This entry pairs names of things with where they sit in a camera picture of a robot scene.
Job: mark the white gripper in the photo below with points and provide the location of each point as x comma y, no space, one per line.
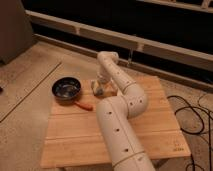
103,77

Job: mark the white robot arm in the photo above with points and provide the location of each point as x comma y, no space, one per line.
124,148

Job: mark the orange carrot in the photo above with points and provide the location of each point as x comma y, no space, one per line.
84,106

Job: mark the white wooden rail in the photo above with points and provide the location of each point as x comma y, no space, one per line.
154,48

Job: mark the dark metal bowl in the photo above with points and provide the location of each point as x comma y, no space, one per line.
66,88

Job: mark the grey cabinet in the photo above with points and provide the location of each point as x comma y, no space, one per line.
16,33

